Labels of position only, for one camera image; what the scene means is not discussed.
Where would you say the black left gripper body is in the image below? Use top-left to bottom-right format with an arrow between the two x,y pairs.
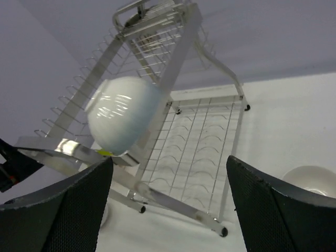
1,139 -> 44,193

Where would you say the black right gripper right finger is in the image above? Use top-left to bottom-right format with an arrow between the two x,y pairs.
226,155 -> 335,251

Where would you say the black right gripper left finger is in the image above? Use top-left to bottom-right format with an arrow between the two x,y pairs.
1,158 -> 113,251

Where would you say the large white bowl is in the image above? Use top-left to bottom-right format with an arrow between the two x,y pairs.
100,202 -> 111,229
85,76 -> 162,156

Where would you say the small white bowl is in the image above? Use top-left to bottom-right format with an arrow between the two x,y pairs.
282,165 -> 335,198

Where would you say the green bowl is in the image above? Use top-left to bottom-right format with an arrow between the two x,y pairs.
96,149 -> 114,156

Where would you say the stainless steel dish rack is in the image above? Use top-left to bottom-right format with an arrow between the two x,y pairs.
16,1 -> 250,237

